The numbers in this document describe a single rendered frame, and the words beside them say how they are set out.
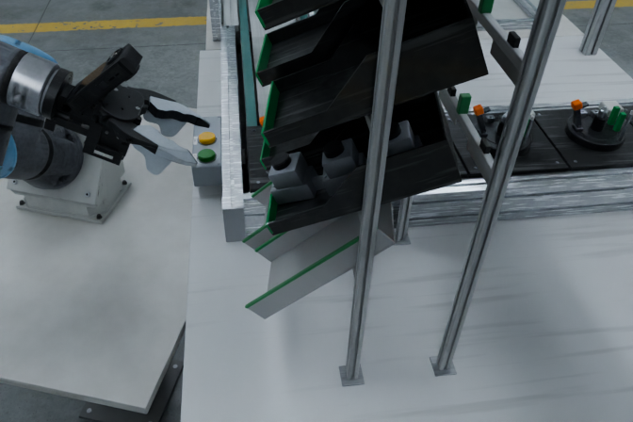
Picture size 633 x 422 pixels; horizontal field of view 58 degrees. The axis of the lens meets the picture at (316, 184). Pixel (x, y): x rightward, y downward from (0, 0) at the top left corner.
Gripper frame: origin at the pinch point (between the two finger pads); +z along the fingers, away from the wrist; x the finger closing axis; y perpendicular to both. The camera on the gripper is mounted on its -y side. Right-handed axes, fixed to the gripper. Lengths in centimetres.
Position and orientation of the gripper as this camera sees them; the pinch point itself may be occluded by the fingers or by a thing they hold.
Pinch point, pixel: (198, 137)
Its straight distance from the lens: 82.4
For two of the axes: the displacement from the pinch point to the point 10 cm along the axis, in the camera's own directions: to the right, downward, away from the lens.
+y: -4.4, 6.7, 6.0
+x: -0.4, 6.5, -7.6
